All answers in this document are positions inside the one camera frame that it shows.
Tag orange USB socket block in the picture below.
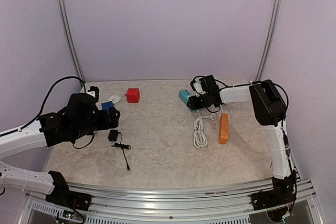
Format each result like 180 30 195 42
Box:
218 113 229 144

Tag blue cube socket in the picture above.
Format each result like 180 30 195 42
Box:
101 101 114 111

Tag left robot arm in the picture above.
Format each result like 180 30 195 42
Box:
1 86 120 206

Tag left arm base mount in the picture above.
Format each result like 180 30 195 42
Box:
45 171 92 211

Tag aluminium front rail frame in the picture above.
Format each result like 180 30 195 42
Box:
16 179 327 223

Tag black charger with thin cable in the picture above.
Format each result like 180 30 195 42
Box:
108 130 132 171

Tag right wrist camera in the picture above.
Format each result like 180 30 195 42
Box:
190 75 219 95

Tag teal power strip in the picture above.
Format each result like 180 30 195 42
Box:
178 89 197 113

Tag red cube socket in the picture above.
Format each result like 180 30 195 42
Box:
125 88 140 103

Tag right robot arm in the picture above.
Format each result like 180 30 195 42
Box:
187 75 297 205

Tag aluminium corner post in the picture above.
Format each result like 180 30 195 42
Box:
57 0 85 81
255 0 281 81

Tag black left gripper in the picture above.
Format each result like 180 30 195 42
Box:
71 106 120 140

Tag right aluminium corner post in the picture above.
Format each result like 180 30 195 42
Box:
255 0 281 81

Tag white plug adapter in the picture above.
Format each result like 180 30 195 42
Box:
108 94 121 104

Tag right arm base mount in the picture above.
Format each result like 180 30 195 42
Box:
251 176 297 210

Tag left aluminium corner post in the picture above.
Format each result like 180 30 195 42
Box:
57 0 85 81

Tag white strip power cable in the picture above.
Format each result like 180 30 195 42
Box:
193 110 218 148

